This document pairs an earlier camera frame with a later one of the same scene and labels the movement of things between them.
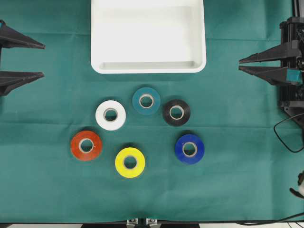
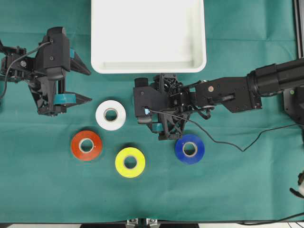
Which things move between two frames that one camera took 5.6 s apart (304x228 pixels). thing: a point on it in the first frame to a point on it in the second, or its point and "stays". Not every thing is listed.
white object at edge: (299, 192) stays
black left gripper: (10, 37) to (44, 84)
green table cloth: (78, 146) stays
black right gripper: (291, 97) to (173, 108)
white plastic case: (147, 36) stays
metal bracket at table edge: (149, 223) stays
